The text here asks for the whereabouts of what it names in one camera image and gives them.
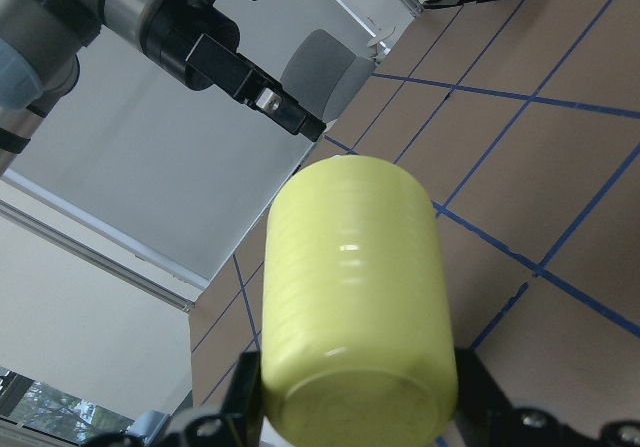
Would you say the yellow-green ikea cup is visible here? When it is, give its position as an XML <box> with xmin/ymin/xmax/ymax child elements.
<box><xmin>261</xmin><ymin>155</ymin><xmax>458</xmax><ymax>446</ymax></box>

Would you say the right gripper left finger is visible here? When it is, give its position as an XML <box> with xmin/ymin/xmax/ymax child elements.
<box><xmin>214</xmin><ymin>351</ymin><xmax>264</xmax><ymax>447</ymax></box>

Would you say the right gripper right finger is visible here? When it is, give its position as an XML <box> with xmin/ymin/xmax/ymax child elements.
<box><xmin>454</xmin><ymin>347</ymin><xmax>513</xmax><ymax>446</ymax></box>

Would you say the grey office chair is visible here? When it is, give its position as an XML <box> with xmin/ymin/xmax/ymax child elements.
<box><xmin>280</xmin><ymin>29</ymin><xmax>376</xmax><ymax>123</ymax></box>

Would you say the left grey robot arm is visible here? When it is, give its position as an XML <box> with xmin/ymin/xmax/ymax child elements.
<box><xmin>1</xmin><ymin>0</ymin><xmax>326</xmax><ymax>167</ymax></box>

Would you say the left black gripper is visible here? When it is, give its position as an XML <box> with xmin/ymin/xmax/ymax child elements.
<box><xmin>139</xmin><ymin>0</ymin><xmax>326</xmax><ymax>142</ymax></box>

